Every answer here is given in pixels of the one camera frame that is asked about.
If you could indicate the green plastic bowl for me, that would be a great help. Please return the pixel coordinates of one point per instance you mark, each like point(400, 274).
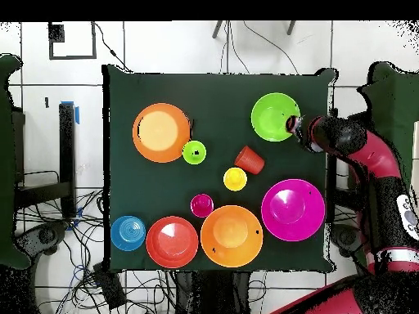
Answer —
point(271, 117)

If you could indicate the red plastic cup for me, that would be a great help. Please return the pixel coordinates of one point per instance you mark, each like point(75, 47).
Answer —
point(248, 160)

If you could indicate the pink plastic bowl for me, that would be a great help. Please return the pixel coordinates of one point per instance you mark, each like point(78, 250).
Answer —
point(311, 222)

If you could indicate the orange plastic bowl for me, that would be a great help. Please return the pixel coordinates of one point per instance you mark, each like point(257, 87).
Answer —
point(230, 235)
point(157, 130)

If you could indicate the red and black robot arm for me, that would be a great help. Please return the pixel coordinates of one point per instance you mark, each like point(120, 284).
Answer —
point(376, 157)

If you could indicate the yellow plastic cup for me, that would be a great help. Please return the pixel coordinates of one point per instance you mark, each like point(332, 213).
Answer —
point(235, 180)

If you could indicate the green table with white boxes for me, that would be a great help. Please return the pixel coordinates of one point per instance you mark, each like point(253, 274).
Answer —
point(392, 98)

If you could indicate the green plastic cup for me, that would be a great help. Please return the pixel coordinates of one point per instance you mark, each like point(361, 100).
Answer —
point(190, 157)

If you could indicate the crimson plastic cup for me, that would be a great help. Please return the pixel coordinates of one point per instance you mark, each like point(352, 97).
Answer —
point(201, 205)

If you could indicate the white boxes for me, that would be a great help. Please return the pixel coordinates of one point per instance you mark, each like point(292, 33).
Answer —
point(416, 147)

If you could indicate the dark green tablecloth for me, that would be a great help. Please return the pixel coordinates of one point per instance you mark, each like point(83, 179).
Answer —
point(147, 183)

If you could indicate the red plastic bowl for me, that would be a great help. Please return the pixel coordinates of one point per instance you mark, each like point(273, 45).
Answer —
point(172, 242)

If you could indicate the blue plastic bowl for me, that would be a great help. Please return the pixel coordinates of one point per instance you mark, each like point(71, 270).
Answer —
point(127, 233)

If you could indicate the black bench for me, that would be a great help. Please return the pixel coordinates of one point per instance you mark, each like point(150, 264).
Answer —
point(67, 157)

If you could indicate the black power strip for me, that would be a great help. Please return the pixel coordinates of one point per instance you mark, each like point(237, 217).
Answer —
point(109, 287)

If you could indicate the small black floor marker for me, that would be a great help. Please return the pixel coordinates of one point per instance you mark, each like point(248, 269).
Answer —
point(46, 102)

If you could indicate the green cloth covered table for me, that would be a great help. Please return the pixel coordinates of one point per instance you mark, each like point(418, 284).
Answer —
point(9, 163)

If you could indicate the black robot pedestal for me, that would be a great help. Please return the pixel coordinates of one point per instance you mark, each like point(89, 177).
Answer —
point(212, 294)

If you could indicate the black square floor frame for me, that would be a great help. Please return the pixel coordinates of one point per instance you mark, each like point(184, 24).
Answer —
point(72, 57)

